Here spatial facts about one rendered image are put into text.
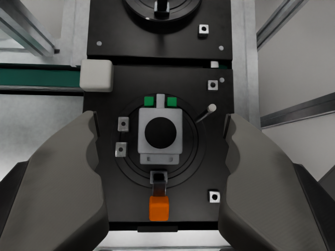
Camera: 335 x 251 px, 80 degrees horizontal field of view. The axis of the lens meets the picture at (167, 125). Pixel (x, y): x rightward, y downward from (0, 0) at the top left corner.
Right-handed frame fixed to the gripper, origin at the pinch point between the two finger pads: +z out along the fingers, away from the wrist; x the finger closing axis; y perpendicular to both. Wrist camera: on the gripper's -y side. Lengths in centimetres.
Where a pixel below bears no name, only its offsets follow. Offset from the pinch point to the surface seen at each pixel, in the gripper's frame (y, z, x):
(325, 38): 1, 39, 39
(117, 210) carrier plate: 20.7, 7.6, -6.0
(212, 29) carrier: -1.5, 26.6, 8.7
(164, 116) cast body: 4.1, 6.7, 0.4
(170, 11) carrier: -3.8, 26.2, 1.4
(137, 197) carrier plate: 19.4, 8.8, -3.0
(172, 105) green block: 5.4, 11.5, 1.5
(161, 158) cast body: 9.2, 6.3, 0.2
